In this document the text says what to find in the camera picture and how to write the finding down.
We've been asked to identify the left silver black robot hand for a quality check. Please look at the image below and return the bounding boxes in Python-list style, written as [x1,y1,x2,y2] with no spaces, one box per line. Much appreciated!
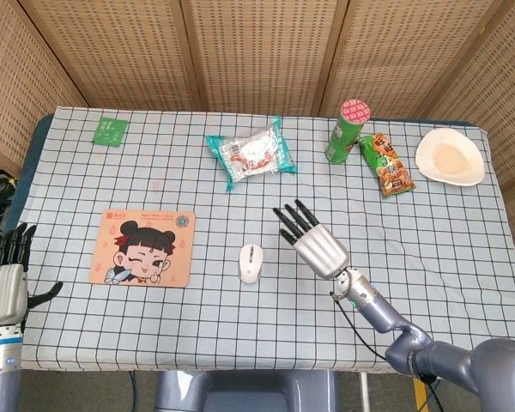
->
[0,222,64,328]

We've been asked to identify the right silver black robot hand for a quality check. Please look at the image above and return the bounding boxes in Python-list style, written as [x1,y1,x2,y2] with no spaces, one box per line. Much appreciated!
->
[272,198,350,280]

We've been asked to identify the white computer mouse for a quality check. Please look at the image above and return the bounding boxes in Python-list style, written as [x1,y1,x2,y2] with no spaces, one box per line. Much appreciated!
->
[238,243,264,284]

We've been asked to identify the cartoon girl mouse pad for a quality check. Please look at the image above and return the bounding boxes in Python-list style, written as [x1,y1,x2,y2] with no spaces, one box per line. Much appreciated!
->
[88,209,197,288]

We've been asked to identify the blue checkered tablecloth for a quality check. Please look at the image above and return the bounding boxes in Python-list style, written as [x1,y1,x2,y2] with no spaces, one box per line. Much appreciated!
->
[20,106,515,373]

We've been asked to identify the green orange snack bag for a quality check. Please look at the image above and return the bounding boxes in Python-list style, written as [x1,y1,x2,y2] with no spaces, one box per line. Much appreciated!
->
[358,132,416,199]

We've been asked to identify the green chips can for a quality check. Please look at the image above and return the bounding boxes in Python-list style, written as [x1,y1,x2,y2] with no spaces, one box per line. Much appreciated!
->
[324,99,373,166]

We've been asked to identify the teal clear snack packet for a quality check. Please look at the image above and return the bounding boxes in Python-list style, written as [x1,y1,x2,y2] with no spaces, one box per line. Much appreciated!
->
[204,116,298,192]

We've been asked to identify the grey robot torso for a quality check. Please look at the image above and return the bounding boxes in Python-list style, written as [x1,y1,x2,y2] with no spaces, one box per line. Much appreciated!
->
[154,369,340,412]

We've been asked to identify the white plate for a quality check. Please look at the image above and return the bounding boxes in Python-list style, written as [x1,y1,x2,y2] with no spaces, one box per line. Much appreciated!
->
[415,127,487,186]

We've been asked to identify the green flat packet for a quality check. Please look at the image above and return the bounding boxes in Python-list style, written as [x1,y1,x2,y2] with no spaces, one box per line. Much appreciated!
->
[91,116,130,146]

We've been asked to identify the woven rattan folding screen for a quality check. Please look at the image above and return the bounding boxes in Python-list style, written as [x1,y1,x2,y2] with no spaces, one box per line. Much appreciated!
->
[0,0,515,192]

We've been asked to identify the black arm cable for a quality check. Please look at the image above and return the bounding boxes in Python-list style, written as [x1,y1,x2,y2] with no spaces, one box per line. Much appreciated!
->
[330,291,444,412]

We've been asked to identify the blue cable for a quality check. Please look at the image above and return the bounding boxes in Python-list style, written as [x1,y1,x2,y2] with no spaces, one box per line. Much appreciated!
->
[127,371,139,412]

